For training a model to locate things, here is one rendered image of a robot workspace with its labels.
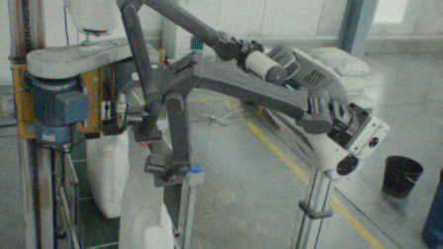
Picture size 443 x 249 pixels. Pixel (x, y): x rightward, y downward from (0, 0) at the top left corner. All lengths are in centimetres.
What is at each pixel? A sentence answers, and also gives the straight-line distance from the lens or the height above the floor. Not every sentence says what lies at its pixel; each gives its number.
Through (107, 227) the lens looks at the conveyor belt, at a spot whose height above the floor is 38.
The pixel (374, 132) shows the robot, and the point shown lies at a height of 147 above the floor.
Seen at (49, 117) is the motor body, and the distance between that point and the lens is 183.
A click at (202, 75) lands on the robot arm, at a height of 163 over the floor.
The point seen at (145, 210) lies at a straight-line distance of 191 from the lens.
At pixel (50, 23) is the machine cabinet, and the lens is 475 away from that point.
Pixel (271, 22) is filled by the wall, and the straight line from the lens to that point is 708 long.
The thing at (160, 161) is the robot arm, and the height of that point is 123.
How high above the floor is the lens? 200
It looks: 26 degrees down
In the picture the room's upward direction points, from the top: 8 degrees clockwise
